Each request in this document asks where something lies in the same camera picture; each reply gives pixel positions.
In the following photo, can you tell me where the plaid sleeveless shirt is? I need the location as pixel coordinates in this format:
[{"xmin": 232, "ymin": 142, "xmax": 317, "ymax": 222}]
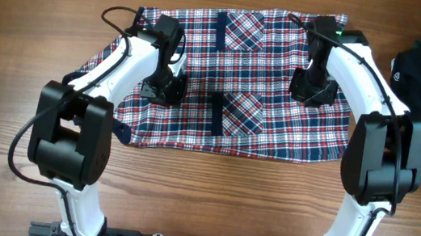
[{"xmin": 54, "ymin": 0, "xmax": 366, "ymax": 175}]

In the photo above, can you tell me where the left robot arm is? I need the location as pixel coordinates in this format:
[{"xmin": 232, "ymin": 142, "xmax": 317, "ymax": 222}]
[{"xmin": 27, "ymin": 15, "xmax": 188, "ymax": 236}]

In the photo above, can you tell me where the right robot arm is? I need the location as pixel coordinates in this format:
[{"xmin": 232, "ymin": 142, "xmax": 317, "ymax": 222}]
[{"xmin": 288, "ymin": 14, "xmax": 421, "ymax": 236}]

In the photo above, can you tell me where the right black camera cable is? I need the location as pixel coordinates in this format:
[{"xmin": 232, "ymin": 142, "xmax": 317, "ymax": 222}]
[{"xmin": 258, "ymin": 13, "xmax": 421, "ymax": 236}]

